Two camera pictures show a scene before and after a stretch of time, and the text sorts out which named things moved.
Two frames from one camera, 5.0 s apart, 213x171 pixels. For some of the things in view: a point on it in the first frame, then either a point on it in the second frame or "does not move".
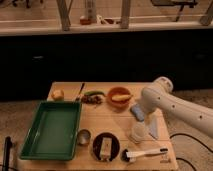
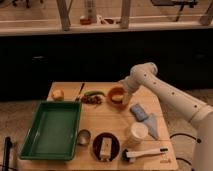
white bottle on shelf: x=92 y=11 does not move
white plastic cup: x=139 y=132 does not move
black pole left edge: x=7 y=147 does not move
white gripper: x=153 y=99 to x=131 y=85
